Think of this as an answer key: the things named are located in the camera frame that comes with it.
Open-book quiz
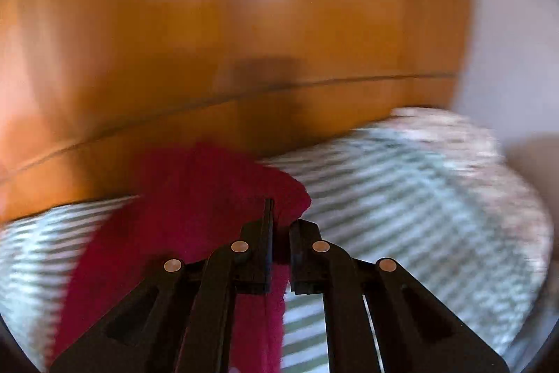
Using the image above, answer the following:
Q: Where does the dark red garment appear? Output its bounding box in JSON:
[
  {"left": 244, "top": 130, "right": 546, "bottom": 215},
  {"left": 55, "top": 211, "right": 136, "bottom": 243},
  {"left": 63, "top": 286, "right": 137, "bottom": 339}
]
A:
[{"left": 51, "top": 143, "right": 311, "bottom": 372}]

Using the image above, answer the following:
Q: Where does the green white checkered bedsheet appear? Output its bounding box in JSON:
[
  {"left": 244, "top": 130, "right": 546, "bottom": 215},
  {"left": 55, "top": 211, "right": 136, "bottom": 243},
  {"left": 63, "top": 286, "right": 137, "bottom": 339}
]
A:
[{"left": 1, "top": 127, "right": 546, "bottom": 369}]

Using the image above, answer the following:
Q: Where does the floral patterned bedding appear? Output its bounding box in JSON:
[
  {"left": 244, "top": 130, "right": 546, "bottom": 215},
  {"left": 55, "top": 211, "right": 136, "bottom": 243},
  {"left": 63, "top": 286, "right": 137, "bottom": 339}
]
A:
[{"left": 388, "top": 106, "right": 556, "bottom": 269}]

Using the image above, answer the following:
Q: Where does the orange wooden wardrobe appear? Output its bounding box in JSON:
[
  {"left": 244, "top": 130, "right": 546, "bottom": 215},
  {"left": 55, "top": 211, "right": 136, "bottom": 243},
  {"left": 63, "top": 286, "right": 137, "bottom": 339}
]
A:
[{"left": 1, "top": 0, "right": 473, "bottom": 221}]

